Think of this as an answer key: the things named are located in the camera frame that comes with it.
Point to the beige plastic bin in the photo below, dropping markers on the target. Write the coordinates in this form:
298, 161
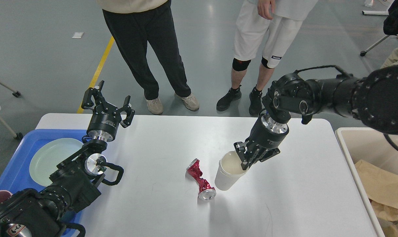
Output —
358, 143

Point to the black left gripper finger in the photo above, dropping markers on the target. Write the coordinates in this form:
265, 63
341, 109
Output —
129, 113
94, 100

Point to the brown paper bag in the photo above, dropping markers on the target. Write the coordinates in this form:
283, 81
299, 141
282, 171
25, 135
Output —
381, 188

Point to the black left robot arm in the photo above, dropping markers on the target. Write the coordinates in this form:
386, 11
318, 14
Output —
97, 165

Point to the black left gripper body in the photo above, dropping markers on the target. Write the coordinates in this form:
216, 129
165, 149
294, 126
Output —
103, 126

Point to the rolling stand leg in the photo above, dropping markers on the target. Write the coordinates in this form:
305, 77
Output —
15, 93

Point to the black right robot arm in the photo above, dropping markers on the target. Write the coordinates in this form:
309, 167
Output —
373, 100

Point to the green plate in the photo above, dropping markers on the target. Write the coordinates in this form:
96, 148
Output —
45, 161

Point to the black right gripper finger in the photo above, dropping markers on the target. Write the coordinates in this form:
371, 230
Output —
246, 152
262, 155

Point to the blue plastic tray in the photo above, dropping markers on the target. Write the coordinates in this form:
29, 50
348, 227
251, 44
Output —
18, 158

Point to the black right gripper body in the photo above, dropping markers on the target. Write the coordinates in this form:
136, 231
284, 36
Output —
267, 133

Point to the crushed red can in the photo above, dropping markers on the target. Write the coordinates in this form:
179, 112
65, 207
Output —
206, 191

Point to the person in white shorts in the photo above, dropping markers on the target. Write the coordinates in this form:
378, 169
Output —
281, 21

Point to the white paper cup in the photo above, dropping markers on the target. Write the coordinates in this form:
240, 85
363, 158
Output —
229, 171

